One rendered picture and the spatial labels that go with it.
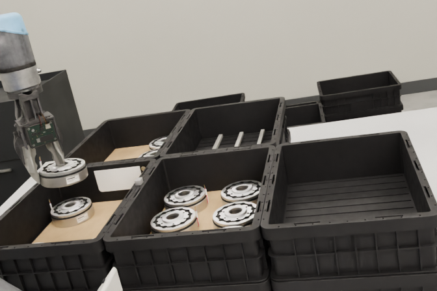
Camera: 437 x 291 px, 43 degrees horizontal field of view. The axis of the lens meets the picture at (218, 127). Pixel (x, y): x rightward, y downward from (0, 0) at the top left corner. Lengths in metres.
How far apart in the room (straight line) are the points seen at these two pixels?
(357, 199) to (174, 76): 3.50
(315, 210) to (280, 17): 3.32
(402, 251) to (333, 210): 0.25
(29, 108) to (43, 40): 3.70
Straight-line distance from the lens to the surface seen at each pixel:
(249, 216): 1.17
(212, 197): 1.35
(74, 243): 1.09
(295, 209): 1.23
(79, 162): 1.29
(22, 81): 1.17
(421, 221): 0.97
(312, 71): 4.53
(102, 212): 1.43
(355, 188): 1.29
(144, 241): 1.03
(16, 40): 1.17
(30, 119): 1.19
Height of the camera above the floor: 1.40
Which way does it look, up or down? 18 degrees down
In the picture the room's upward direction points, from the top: 11 degrees counter-clockwise
